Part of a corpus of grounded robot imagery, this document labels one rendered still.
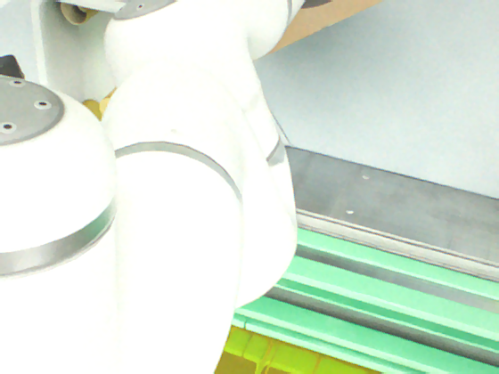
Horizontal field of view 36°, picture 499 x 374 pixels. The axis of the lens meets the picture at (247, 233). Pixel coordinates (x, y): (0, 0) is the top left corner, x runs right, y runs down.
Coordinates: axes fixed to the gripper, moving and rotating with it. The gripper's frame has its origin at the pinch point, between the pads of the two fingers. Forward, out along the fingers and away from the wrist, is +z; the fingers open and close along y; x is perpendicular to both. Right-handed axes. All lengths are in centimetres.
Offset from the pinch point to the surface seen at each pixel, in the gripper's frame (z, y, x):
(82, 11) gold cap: 10.1, 4.5, 24.9
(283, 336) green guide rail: 32.4, 5.0, -15.2
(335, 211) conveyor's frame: 31.2, 17.0, -5.6
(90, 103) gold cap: 19.6, -4.6, 22.4
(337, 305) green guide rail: 36.2, 11.0, -13.4
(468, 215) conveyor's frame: 41, 28, -10
